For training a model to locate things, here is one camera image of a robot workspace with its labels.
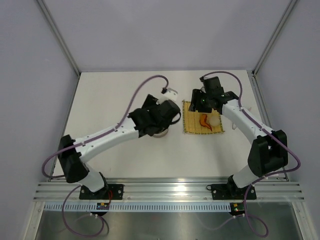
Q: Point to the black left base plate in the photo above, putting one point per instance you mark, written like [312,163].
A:
[113,191]

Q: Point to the metal tongs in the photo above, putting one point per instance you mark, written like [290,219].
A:
[239,119]

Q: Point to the left aluminium frame post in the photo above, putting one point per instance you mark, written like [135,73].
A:
[44,9]

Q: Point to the aluminium mounting rail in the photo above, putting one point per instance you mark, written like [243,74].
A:
[181,189]

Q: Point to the orange pumpkin slice toy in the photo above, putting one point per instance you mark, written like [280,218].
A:
[203,122]

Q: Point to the aluminium frame post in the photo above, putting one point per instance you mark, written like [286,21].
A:
[275,35]
[44,9]

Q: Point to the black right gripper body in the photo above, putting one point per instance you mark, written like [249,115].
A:
[202,104]

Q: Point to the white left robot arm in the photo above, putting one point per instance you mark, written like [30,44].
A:
[74,154]

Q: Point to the white steamed bun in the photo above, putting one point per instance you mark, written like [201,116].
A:
[214,121]

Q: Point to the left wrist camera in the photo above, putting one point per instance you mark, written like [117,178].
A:
[167,102]

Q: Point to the round metal lunch box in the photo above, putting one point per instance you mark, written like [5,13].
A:
[161,134]

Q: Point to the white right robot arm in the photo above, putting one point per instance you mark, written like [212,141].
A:
[266,153]

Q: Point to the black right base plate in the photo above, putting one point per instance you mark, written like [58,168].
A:
[224,192]

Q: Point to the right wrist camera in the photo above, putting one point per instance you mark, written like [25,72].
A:
[212,85]

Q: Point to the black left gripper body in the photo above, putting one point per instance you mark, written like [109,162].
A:
[150,104]

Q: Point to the white slotted cable duct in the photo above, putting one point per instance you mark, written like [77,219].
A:
[139,207]

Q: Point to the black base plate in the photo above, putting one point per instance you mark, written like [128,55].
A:
[113,191]
[224,192]

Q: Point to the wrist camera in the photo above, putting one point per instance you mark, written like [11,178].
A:
[167,102]
[212,85]

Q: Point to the yellow bamboo mat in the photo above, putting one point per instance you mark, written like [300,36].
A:
[191,121]

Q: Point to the right aluminium frame post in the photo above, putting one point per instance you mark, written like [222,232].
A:
[275,35]

